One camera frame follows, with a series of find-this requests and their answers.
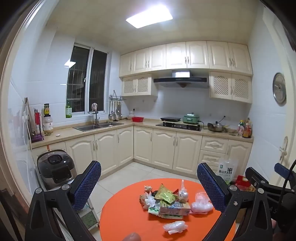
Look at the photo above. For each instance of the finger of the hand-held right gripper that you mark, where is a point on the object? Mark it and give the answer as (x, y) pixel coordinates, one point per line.
(281, 167)
(253, 176)

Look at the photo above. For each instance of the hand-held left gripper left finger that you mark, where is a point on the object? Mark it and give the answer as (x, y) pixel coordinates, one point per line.
(86, 185)

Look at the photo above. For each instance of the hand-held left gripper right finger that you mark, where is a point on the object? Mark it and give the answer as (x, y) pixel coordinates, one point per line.
(211, 188)

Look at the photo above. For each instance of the person's left hand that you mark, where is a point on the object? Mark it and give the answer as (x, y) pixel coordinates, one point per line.
(133, 237)

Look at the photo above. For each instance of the red gift bag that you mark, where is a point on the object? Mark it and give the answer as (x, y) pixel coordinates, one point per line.
(242, 182)

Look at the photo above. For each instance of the pinkish plastic wrap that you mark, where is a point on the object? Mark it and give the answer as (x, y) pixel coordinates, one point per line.
(201, 207)

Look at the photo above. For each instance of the clear sack green print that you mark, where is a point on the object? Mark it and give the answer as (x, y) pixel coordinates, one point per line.
(227, 170)

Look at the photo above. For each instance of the small tied plastic bag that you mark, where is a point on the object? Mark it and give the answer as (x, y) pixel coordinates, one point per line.
(183, 192)

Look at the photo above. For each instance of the black silver rice cooker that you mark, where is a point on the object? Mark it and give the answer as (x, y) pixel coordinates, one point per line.
(55, 162)

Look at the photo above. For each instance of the cream door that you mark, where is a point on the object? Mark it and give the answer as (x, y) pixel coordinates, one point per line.
(291, 129)

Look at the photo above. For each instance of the cardboard snack box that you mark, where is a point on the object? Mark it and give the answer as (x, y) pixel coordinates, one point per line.
(175, 208)

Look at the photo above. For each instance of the gold snack packet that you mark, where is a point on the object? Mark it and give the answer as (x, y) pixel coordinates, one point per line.
(165, 195)

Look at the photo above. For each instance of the cluster of seasoning bottles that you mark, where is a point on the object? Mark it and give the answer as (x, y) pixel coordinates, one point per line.
(245, 129)

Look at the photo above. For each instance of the clear crumpled plastic bag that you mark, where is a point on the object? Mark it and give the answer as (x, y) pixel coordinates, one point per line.
(175, 227)

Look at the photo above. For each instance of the steel double sink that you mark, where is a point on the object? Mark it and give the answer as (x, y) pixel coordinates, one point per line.
(97, 126)

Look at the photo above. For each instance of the steel wok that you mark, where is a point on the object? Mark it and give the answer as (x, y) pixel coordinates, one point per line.
(215, 127)

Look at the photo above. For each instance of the green white flat packet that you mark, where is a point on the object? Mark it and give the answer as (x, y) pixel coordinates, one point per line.
(153, 211)

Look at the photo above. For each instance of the small colourful packet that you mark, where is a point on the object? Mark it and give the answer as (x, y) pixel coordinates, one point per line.
(148, 188)

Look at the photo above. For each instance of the purple knife rack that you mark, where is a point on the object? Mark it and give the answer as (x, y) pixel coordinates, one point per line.
(37, 138)

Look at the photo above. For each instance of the steel faucet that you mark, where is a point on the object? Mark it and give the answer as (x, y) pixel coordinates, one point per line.
(96, 118)

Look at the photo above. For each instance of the black gas stove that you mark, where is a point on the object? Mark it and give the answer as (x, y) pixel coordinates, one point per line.
(178, 127)

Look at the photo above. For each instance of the clear jar white contents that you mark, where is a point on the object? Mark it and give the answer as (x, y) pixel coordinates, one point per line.
(48, 126)

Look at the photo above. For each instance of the green electric pot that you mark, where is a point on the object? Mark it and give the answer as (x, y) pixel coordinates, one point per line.
(190, 118)

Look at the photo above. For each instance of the hanging steel utensil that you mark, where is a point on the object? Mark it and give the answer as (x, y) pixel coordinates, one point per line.
(117, 111)
(120, 114)
(110, 113)
(113, 114)

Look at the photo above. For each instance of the green glass bottle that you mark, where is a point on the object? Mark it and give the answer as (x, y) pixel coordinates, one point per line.
(68, 111)

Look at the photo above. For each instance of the black induction cooktop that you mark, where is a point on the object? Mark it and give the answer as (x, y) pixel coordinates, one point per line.
(170, 118)

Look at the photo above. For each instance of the yellow cap bottle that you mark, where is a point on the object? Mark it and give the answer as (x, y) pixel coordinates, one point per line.
(47, 109)

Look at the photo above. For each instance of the wooden cutting board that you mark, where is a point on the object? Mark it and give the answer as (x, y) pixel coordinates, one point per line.
(27, 115)

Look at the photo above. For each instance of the large cream lattice cabinet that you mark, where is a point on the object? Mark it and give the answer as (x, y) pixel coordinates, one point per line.
(231, 87)

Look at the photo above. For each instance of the barred kitchen window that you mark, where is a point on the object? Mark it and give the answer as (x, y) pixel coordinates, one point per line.
(98, 81)

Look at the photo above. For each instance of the black range hood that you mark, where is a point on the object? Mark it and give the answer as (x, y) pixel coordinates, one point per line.
(180, 80)

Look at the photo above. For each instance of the small cream lattice cabinet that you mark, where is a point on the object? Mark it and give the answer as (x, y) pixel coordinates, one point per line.
(138, 85)

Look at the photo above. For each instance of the rectangular ceiling light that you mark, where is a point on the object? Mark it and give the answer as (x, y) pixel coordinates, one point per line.
(149, 16)

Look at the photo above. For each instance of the round wall clock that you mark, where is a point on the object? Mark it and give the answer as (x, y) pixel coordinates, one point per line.
(279, 89)

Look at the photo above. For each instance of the white wall switch plate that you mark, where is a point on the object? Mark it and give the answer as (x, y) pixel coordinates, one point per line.
(25, 117)

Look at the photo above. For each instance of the white door frame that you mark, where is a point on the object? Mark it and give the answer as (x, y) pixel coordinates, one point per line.
(4, 115)

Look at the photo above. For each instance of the cream upper wall cabinets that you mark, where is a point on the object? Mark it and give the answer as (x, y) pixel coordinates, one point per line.
(175, 56)

